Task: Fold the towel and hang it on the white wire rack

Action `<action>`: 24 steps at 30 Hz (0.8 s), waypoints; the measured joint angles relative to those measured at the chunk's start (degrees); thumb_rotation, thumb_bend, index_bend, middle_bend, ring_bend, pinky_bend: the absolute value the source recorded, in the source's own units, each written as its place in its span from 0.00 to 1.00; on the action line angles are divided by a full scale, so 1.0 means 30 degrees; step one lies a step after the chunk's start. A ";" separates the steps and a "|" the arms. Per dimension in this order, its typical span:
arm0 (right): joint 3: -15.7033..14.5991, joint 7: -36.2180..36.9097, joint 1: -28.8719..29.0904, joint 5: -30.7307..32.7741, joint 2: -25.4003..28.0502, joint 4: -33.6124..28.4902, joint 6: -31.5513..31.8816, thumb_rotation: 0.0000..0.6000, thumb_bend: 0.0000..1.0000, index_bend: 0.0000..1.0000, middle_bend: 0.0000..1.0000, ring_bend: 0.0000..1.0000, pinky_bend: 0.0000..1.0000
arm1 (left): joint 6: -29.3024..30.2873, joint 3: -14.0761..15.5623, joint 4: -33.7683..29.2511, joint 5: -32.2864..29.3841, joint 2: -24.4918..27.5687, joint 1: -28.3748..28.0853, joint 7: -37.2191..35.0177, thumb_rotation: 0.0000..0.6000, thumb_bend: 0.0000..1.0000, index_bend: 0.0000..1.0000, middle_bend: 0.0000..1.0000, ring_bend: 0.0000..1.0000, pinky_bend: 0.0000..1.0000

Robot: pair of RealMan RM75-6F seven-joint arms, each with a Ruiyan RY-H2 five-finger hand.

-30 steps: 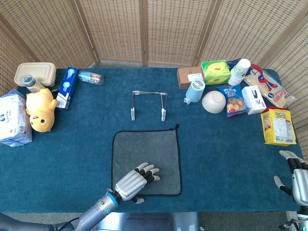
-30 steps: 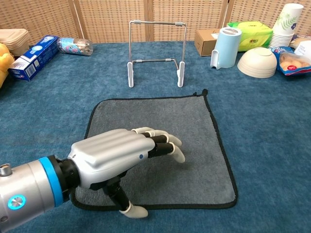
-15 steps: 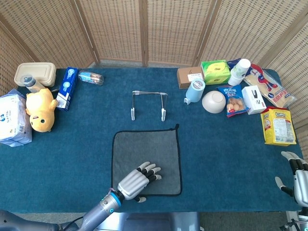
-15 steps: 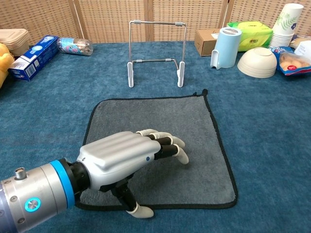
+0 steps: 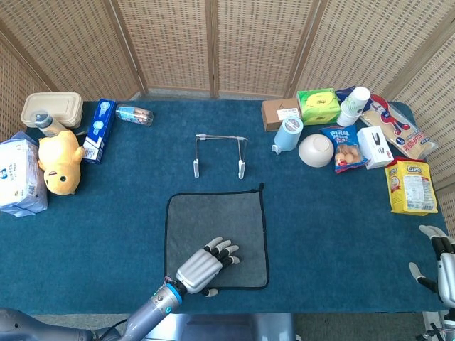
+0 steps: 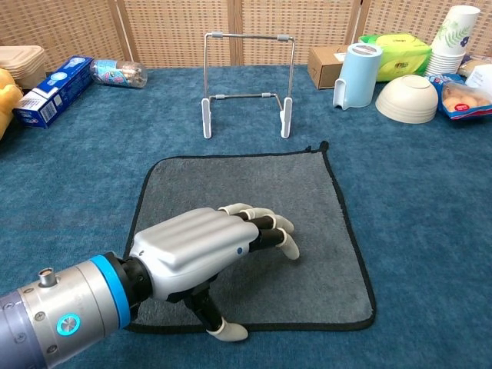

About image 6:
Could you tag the blue biscuit snack bag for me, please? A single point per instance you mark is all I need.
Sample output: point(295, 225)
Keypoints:
point(461, 102)

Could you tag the yellow plush toy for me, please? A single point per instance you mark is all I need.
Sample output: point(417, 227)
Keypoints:
point(5, 104)

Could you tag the grey and blue cloth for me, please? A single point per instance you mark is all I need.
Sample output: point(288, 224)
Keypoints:
point(307, 230)

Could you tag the green tissue pack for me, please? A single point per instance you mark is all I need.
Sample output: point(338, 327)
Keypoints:
point(403, 54)

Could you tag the woven bamboo folding screen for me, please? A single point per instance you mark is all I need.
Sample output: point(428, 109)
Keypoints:
point(173, 30)

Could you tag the beige lidded lunch box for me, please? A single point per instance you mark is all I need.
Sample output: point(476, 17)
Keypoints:
point(23, 63)

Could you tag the brown cardboard box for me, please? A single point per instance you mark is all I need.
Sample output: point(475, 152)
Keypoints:
point(323, 67)

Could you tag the beige upturned bowl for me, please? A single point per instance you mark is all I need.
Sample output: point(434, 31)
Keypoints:
point(407, 100)

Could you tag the teal carpet table mat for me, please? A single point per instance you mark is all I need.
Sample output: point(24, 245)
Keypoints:
point(423, 230)

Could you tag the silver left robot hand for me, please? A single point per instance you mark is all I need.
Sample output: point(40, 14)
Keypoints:
point(192, 246)

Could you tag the clear plastic snack bottle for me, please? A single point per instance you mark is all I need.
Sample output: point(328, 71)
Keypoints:
point(119, 73)

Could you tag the light blue cylindrical cup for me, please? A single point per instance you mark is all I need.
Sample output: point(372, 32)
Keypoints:
point(359, 77)

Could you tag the stack of paper cups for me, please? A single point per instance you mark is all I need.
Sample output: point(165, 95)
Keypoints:
point(449, 42)

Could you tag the blue toothpaste box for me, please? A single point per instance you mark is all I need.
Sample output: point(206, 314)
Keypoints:
point(50, 96)

